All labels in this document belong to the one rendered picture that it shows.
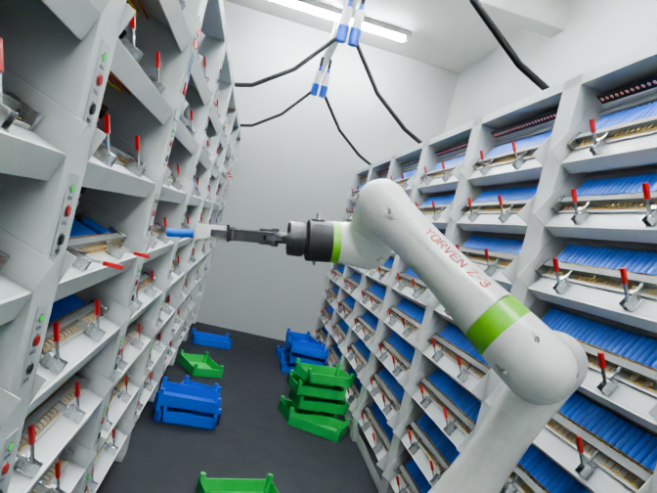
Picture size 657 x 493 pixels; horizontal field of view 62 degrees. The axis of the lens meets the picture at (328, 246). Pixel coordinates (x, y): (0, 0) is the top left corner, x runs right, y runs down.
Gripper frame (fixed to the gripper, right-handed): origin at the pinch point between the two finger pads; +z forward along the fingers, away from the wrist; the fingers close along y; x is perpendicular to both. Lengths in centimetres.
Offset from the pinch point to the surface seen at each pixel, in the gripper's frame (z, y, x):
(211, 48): 12, -101, -67
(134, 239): 21.9, -30.4, 5.0
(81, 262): 21.6, 14.9, 6.9
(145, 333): 30, -100, 46
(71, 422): 29, -10, 47
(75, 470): 32, -27, 67
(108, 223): 28.9, -30.5, 1.4
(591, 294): -92, -3, 8
